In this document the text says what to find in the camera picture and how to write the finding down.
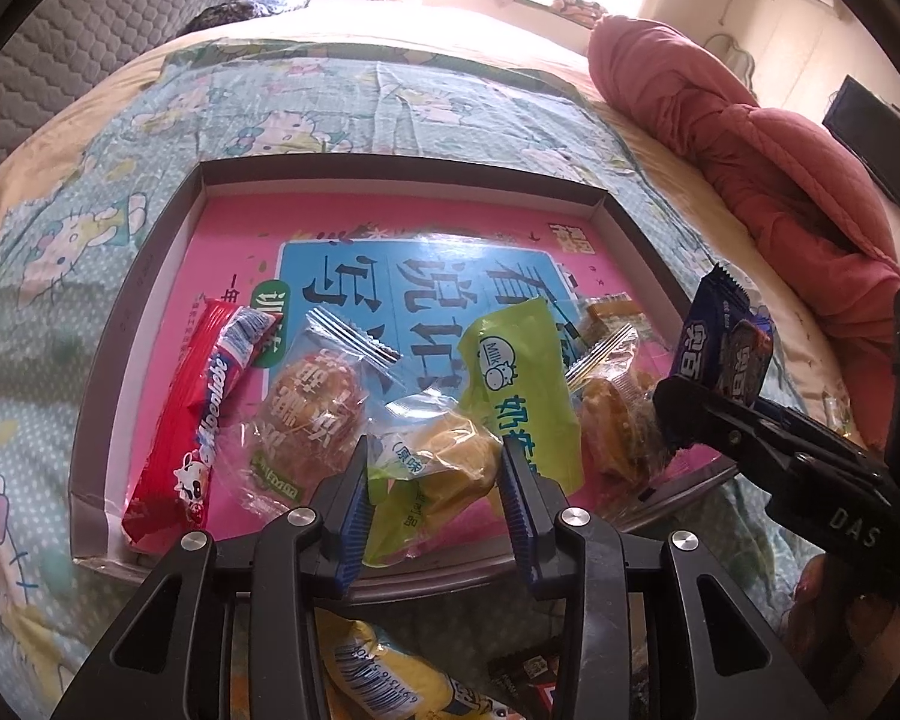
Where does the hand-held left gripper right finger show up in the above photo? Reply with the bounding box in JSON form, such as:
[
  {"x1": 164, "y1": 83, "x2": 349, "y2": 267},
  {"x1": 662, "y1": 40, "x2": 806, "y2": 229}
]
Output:
[{"x1": 499, "y1": 435, "x2": 830, "y2": 720}]

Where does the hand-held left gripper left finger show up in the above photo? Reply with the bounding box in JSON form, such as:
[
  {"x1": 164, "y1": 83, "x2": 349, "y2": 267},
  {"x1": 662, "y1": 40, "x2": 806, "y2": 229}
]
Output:
[{"x1": 49, "y1": 435, "x2": 372, "y2": 720}]

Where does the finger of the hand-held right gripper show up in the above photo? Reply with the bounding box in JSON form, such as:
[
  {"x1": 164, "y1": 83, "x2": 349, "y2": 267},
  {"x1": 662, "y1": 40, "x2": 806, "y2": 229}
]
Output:
[
  {"x1": 652, "y1": 377, "x2": 900, "y2": 608},
  {"x1": 754, "y1": 401, "x2": 890, "y2": 488}
]

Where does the blue cookie packet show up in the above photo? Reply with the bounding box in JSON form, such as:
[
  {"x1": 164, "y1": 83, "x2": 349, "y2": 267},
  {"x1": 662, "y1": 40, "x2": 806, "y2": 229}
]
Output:
[{"x1": 671, "y1": 262, "x2": 775, "y2": 410}]

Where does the green bread packet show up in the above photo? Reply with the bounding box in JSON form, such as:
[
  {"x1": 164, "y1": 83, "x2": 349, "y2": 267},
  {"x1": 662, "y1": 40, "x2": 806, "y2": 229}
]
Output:
[{"x1": 360, "y1": 296, "x2": 586, "y2": 567}]

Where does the grey cardboard box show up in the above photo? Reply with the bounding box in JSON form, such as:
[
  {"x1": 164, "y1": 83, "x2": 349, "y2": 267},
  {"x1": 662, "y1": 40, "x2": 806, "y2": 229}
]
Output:
[{"x1": 67, "y1": 157, "x2": 743, "y2": 601}]

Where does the person's right hand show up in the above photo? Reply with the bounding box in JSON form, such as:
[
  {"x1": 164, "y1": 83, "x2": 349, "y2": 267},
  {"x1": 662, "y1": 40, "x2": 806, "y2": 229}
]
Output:
[{"x1": 784, "y1": 551, "x2": 900, "y2": 661}]

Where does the long yellow snack packet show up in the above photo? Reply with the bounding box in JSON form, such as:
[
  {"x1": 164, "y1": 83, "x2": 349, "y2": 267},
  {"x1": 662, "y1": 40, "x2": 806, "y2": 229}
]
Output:
[{"x1": 315, "y1": 607, "x2": 526, "y2": 720}]

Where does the round pastry clear packet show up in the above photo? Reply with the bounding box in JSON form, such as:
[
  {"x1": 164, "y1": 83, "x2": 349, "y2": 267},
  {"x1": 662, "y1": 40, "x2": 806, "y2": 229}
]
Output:
[{"x1": 244, "y1": 307, "x2": 402, "y2": 518}]

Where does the square pastry clear packet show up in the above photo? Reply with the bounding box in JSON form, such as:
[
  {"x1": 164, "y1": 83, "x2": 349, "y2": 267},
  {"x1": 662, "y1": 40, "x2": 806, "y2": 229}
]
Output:
[{"x1": 566, "y1": 322, "x2": 665, "y2": 485}]

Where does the dark chocolate packet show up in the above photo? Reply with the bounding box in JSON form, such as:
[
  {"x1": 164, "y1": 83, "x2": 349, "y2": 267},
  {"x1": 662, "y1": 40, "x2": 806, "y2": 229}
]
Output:
[{"x1": 487, "y1": 637, "x2": 563, "y2": 720}]

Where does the red snack packet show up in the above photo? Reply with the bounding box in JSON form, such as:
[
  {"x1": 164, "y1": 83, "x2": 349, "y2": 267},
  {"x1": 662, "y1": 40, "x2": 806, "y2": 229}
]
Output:
[{"x1": 122, "y1": 298, "x2": 280, "y2": 552}]

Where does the small gold candy packet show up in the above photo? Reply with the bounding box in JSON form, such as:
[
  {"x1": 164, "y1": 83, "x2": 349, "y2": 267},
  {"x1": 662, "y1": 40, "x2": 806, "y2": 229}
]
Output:
[{"x1": 581, "y1": 292, "x2": 638, "y2": 331}]

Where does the black television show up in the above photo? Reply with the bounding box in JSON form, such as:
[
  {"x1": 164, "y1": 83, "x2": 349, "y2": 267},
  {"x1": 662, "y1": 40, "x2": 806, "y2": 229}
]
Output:
[{"x1": 823, "y1": 75, "x2": 900, "y2": 212}]

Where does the pink quilt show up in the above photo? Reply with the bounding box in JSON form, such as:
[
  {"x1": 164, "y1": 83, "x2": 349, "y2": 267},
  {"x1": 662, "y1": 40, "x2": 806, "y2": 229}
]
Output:
[{"x1": 586, "y1": 15, "x2": 900, "y2": 342}]

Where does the pink book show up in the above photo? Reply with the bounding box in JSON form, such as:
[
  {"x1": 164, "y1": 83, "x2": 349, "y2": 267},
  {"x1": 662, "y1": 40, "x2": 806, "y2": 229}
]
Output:
[{"x1": 124, "y1": 195, "x2": 683, "y2": 563}]

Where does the cartoon cat printed sheet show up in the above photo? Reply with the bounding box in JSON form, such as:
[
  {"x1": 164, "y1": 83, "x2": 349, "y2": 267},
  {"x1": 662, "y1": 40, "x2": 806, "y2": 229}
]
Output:
[{"x1": 0, "y1": 37, "x2": 856, "y2": 720}]

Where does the beige bed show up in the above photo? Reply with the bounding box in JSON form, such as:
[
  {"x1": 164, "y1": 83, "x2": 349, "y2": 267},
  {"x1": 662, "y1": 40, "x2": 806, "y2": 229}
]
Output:
[{"x1": 0, "y1": 0, "x2": 856, "y2": 436}]

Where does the dark blue patterned pillow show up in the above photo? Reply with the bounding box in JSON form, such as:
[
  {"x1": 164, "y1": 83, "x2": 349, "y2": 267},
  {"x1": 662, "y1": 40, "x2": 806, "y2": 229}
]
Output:
[{"x1": 176, "y1": 0, "x2": 312, "y2": 35}]

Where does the grey quilted headboard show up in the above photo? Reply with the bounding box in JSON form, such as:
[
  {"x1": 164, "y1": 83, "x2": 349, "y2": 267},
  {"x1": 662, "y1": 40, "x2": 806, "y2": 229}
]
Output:
[{"x1": 0, "y1": 0, "x2": 256, "y2": 196}]

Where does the white metal frame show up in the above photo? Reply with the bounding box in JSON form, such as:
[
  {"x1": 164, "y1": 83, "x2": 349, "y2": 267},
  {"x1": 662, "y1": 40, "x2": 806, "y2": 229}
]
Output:
[{"x1": 701, "y1": 34, "x2": 758, "y2": 95}]

